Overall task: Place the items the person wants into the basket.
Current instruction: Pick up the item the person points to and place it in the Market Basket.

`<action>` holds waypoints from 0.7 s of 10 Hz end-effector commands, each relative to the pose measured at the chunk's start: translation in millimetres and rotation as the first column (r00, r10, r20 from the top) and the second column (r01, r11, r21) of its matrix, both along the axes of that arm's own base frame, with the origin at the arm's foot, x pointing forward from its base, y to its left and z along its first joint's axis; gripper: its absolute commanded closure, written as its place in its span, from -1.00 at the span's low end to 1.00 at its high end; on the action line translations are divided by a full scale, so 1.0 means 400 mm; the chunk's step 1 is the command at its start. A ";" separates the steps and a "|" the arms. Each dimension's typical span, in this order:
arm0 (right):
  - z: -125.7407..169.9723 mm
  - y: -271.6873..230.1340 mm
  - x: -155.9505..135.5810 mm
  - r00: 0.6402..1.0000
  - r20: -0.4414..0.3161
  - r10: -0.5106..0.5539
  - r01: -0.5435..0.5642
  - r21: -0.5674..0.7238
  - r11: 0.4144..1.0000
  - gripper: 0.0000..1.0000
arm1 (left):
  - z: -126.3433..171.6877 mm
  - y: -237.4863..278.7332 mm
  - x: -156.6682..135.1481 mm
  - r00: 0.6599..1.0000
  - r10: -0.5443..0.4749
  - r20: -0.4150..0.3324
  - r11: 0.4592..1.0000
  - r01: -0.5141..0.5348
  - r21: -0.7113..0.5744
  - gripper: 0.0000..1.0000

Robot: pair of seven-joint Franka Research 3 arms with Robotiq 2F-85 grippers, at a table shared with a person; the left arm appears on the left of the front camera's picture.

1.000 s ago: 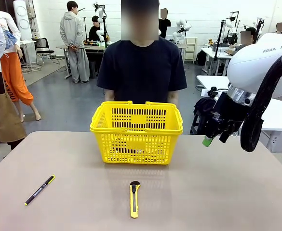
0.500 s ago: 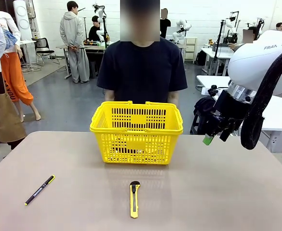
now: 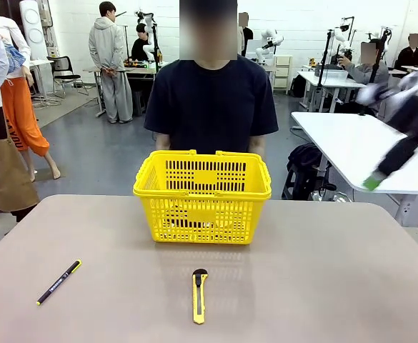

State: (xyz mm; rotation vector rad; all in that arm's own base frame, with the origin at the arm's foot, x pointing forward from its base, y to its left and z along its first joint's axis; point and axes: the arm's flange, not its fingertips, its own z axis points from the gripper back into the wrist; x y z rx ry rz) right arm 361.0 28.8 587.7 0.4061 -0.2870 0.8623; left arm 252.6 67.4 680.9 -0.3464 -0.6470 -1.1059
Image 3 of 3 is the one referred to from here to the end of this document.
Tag person's right forearm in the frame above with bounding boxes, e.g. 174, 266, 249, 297
154, 132, 172, 151

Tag person's left forearm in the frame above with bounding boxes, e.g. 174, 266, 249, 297
248, 135, 267, 159

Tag seated person black jacket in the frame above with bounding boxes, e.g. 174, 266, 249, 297
396, 34, 418, 69

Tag person in grey sweater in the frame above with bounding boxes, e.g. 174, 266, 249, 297
339, 41, 390, 108

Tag background person dark top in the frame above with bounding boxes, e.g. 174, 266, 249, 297
237, 12, 254, 58

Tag person in black t-shirt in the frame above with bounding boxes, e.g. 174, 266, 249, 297
143, 0, 280, 155

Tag yellow plastic shopping basket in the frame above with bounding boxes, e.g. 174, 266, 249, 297
132, 149, 273, 246

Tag seated person black top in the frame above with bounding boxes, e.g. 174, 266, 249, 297
131, 23, 153, 62

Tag person in grey hoodie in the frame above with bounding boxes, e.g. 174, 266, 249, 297
89, 1, 134, 124

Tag thick black stand pole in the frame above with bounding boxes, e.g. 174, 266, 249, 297
357, 28, 392, 117

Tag black backpack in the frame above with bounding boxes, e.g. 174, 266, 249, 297
287, 142, 324, 172

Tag white background table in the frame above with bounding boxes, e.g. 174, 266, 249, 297
297, 70, 363, 114

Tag white robot beside pole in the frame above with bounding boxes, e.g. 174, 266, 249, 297
332, 16, 356, 58

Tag thin black stand pole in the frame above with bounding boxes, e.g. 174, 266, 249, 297
317, 30, 334, 87

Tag white drawer cabinet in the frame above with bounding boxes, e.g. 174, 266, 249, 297
272, 55, 293, 95

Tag yellow utility knife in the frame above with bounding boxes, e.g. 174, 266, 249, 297
191, 268, 209, 325

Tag white background robot black stand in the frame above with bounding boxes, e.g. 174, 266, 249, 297
134, 10, 162, 64

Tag black office chair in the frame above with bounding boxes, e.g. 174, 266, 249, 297
46, 56, 88, 99

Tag black pen yellow cap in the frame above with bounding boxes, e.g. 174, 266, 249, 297
36, 259, 83, 307

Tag mannequin white shirt orange pants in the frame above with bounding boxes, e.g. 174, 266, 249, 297
0, 14, 61, 182

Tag white standing air conditioner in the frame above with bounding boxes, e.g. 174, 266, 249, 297
19, 0, 49, 61

